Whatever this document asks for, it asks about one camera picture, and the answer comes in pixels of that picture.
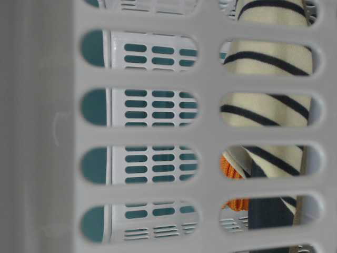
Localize orange knitted item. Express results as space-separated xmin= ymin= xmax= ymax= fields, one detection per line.
xmin=220 ymin=156 xmax=249 ymax=212

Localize white plastic shopping basket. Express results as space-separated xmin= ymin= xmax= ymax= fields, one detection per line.
xmin=1 ymin=1 xmax=336 ymax=252

